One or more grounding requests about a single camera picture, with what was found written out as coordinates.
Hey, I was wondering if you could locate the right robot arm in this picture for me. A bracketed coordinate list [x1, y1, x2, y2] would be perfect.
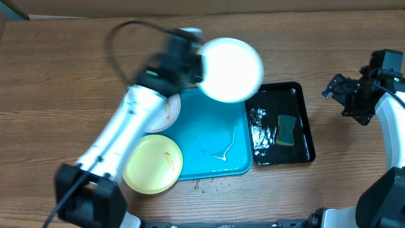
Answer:
[296, 70, 404, 228]

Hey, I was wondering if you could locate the white plate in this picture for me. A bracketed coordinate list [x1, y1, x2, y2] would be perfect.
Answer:
[197, 37, 264, 103]
[145, 94, 181, 133]

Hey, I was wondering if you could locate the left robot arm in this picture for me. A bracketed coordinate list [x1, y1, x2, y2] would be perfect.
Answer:
[44, 54, 204, 227]

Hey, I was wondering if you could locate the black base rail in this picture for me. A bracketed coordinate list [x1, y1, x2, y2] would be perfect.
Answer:
[140, 219, 307, 228]

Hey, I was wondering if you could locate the green yellow sponge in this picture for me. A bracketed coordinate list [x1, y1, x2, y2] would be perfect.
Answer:
[276, 115, 296, 146]

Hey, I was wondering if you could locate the black plastic tray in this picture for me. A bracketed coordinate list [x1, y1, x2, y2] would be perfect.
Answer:
[245, 82, 316, 166]

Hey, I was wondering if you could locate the yellow plate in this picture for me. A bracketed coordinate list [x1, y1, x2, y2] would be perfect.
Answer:
[123, 134, 183, 194]

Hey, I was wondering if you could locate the teal plastic tray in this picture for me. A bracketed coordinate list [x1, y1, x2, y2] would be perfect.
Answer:
[157, 88, 252, 181]

